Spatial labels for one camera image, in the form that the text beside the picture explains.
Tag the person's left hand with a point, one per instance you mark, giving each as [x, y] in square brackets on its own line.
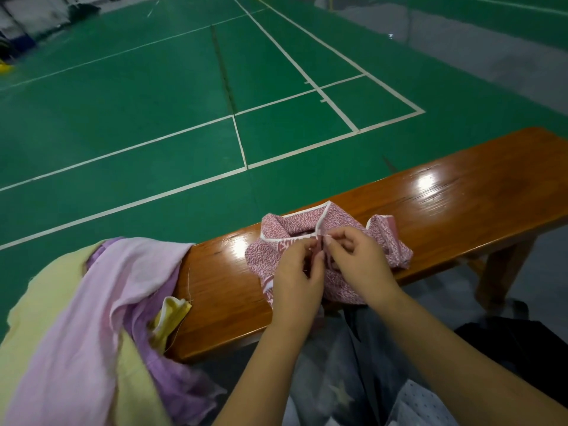
[297, 286]

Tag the person's right hand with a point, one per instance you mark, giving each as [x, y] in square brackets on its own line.
[359, 261]

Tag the red patterned towel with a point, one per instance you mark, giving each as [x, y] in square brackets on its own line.
[293, 228]

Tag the yellow white striped cloth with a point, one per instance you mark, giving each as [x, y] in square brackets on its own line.
[169, 316]

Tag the purple towel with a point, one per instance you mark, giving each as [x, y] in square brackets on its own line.
[182, 386]

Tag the light pink towel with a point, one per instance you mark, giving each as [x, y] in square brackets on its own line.
[80, 341]

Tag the pale yellow towel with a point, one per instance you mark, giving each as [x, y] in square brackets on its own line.
[31, 324]

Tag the person's left forearm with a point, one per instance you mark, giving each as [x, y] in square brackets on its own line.
[266, 377]

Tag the person's right forearm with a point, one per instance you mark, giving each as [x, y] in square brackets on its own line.
[461, 368]

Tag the person's grey trousers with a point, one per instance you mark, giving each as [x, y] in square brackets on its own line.
[342, 368]

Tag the brown wooden bench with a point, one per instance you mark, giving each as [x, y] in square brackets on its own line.
[444, 204]

